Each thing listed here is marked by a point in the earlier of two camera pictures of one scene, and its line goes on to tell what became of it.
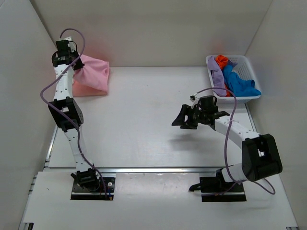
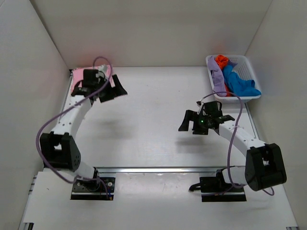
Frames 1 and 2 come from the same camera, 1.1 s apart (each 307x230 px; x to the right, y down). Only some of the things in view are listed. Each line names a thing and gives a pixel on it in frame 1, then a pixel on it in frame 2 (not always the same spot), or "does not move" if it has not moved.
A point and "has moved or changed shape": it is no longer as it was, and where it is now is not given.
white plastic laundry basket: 244,70 does not move
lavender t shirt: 217,76 does not move
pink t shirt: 95,73 has moved or changed shape
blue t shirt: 240,87 does not move
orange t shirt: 222,61 does not move
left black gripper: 80,65 to 118,90
